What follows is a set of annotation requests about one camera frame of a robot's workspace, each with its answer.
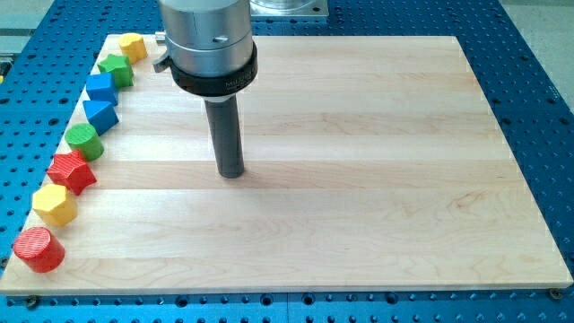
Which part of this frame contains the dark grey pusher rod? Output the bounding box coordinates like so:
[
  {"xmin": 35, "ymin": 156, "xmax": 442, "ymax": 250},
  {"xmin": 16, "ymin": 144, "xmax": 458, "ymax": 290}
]
[{"xmin": 204, "ymin": 95, "xmax": 244, "ymax": 179}]

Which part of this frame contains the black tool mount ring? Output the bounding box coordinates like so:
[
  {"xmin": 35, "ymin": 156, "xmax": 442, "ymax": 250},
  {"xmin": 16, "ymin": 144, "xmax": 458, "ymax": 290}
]
[{"xmin": 169, "ymin": 42, "xmax": 258, "ymax": 97}]

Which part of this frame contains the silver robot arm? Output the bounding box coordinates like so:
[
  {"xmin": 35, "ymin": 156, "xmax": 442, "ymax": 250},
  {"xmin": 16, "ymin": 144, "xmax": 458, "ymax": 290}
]
[{"xmin": 153, "ymin": 0, "xmax": 258, "ymax": 179}]

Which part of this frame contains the yellow heart block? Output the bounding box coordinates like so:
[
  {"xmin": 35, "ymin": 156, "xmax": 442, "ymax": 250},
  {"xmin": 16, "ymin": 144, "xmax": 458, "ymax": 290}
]
[{"xmin": 118, "ymin": 32, "xmax": 148, "ymax": 64}]

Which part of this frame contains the green star block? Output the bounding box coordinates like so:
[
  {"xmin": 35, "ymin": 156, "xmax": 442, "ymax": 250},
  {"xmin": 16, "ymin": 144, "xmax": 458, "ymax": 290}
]
[{"xmin": 97, "ymin": 54, "xmax": 134, "ymax": 88}]

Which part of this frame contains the blue cube block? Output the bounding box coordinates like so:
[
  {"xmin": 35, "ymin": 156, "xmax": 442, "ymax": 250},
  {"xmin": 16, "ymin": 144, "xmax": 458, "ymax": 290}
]
[{"xmin": 86, "ymin": 73, "xmax": 118, "ymax": 106}]

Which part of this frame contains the blue triangle block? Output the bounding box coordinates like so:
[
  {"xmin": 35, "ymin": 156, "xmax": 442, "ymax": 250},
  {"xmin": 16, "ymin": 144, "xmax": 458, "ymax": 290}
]
[{"xmin": 83, "ymin": 100, "xmax": 119, "ymax": 135}]

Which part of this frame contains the green cylinder block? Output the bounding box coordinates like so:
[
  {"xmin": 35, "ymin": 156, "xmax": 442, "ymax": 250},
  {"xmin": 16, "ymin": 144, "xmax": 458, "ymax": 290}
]
[{"xmin": 64, "ymin": 123, "xmax": 104, "ymax": 162}]

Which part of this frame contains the red star block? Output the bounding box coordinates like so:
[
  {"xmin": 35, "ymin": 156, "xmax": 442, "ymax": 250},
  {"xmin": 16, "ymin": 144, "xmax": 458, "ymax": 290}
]
[{"xmin": 47, "ymin": 150, "xmax": 97, "ymax": 196}]

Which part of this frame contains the light wooden board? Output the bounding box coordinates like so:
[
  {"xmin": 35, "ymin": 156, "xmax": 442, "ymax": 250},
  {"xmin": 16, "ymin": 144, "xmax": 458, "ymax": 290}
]
[{"xmin": 1, "ymin": 36, "xmax": 573, "ymax": 295}]

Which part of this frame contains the yellow hexagon block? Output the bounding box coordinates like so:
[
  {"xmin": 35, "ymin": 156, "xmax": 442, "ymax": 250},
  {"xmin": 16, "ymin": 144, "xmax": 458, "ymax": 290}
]
[{"xmin": 32, "ymin": 184, "xmax": 78, "ymax": 227}]

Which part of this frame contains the red cylinder block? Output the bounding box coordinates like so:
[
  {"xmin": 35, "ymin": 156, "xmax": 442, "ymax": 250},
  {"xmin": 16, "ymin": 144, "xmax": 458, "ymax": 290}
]
[{"xmin": 13, "ymin": 227, "xmax": 65, "ymax": 274}]

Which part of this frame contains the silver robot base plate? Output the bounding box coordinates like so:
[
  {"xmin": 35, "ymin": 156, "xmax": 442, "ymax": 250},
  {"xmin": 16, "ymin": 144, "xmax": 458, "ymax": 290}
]
[{"xmin": 250, "ymin": 0, "xmax": 329, "ymax": 20}]

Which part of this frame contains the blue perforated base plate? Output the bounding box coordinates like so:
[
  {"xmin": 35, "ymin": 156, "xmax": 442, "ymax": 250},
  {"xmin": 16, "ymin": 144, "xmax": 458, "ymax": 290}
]
[{"xmin": 1, "ymin": 0, "xmax": 573, "ymax": 322}]

